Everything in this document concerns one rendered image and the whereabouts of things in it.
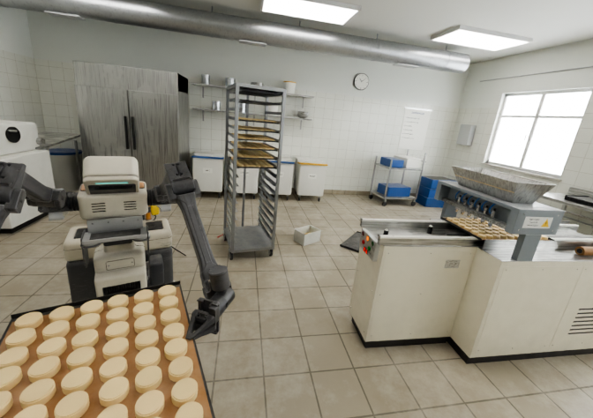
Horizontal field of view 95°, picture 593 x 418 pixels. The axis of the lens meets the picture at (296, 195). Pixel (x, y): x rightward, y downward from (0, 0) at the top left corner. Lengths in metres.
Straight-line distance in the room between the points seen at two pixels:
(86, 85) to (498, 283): 5.29
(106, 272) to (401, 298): 1.78
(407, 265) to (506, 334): 0.87
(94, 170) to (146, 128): 3.51
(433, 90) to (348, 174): 2.54
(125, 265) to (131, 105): 3.58
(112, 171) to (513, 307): 2.48
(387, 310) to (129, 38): 5.61
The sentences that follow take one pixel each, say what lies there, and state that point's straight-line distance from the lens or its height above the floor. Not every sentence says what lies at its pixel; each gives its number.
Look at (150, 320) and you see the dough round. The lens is 0.87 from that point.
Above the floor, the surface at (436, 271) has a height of 0.66.
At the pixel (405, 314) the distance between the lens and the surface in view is 2.23.
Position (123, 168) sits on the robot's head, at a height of 1.27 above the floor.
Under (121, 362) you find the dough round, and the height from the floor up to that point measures 1.02.
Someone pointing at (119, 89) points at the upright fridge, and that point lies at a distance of 5.04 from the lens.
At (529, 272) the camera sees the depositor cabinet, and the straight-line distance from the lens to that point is 2.34.
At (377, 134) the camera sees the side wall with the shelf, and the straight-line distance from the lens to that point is 6.28.
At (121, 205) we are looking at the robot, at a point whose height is 1.09.
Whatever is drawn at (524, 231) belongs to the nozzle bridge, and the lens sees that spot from 2.14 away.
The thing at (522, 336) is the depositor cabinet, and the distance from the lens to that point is 2.67.
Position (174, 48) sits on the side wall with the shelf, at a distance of 5.82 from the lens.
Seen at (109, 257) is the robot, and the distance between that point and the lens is 1.66.
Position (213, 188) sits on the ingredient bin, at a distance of 5.16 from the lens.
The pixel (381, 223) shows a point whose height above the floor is 0.87.
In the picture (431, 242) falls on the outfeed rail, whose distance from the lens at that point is 2.02.
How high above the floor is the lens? 1.57
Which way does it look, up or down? 16 degrees down
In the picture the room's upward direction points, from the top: 6 degrees clockwise
